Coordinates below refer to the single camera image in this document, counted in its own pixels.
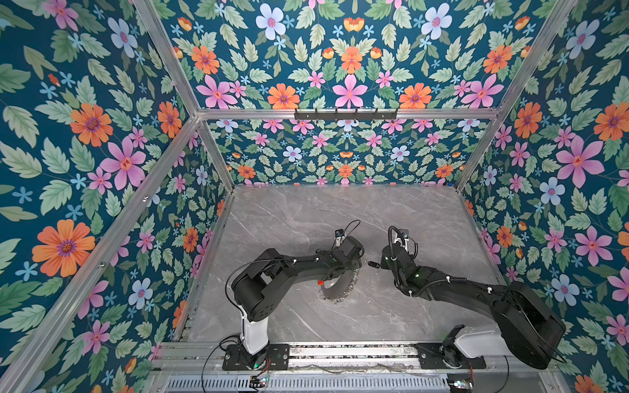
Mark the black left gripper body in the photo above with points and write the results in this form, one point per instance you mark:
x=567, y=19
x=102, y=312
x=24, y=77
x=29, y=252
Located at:
x=355, y=263

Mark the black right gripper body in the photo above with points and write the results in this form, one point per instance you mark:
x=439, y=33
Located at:
x=383, y=263

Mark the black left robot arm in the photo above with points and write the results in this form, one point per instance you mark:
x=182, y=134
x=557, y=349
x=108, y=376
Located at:
x=263, y=284

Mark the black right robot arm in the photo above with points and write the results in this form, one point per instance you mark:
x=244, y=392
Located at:
x=532, y=331

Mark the aluminium horizontal back bar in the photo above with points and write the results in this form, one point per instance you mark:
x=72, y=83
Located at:
x=347, y=114

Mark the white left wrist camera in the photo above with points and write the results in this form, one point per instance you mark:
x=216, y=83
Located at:
x=340, y=235

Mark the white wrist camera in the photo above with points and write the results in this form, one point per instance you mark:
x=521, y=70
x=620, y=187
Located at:
x=403, y=235
x=340, y=235

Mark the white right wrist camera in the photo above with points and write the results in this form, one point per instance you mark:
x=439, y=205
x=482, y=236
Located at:
x=403, y=235

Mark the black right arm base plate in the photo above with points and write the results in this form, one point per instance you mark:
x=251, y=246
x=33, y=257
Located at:
x=449, y=356

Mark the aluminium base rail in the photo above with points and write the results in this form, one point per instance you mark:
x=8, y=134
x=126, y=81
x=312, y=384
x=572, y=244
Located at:
x=202, y=358

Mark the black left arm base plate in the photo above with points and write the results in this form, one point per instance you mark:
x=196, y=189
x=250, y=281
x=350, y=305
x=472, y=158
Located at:
x=255, y=356

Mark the white perforated cable tray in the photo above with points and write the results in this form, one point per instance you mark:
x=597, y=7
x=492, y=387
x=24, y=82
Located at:
x=307, y=383

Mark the aluminium corner post left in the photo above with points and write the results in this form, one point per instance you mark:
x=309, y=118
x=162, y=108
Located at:
x=157, y=32

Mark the aluminium corner post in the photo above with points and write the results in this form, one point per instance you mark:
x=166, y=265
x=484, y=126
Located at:
x=157, y=32
x=558, y=16

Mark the aluminium corner post right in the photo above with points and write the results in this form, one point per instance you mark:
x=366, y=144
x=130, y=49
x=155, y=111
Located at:
x=558, y=16

